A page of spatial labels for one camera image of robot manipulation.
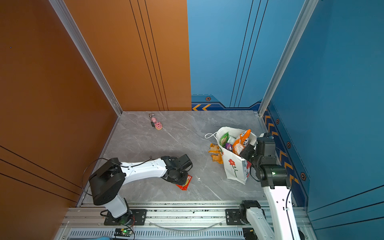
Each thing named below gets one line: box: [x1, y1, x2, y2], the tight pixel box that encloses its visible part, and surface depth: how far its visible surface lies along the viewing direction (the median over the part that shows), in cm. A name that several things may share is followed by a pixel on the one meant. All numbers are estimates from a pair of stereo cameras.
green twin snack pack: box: [219, 131, 229, 147], surface depth 85 cm
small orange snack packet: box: [208, 143, 221, 154], surface depth 99 cm
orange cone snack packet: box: [211, 153, 224, 165], surface depth 96 cm
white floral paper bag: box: [204, 126, 257, 185], surface depth 74 cm
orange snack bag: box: [232, 129, 251, 156], surface depth 72 cm
